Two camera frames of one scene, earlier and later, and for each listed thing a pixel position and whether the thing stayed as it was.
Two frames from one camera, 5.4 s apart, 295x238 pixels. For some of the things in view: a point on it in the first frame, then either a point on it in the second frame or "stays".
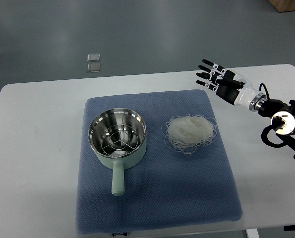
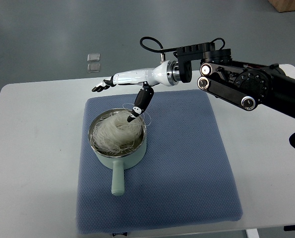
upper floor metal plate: [93, 57] stays
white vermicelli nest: [184, 133] to [112, 133]
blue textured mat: [166, 189] stays
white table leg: [252, 233] stays
